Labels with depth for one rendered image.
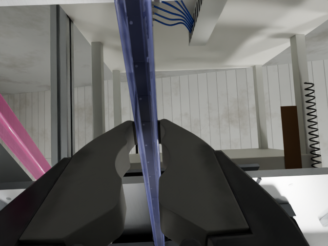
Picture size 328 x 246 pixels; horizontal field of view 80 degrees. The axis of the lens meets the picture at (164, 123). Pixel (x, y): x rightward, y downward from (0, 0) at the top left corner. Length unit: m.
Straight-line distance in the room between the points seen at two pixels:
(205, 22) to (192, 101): 2.59
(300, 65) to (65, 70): 0.69
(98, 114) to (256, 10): 0.51
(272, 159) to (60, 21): 0.69
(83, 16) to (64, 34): 0.07
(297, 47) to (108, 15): 0.58
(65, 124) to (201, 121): 2.64
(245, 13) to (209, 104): 2.50
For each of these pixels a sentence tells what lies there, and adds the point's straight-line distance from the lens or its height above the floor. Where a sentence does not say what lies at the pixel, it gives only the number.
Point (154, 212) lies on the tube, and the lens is 0.22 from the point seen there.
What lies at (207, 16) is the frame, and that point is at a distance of 0.51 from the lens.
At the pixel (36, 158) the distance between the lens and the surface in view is 0.21.
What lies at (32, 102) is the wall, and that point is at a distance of 4.46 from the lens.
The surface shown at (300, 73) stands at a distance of 0.77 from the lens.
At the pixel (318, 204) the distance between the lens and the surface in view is 0.38.
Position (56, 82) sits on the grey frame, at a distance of 0.54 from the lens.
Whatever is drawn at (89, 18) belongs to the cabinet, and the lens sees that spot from 0.59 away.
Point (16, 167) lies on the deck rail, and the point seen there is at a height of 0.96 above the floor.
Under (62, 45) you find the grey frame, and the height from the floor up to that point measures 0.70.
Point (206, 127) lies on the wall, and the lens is 3.02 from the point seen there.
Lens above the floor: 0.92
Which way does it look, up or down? 4 degrees down
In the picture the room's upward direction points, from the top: 177 degrees clockwise
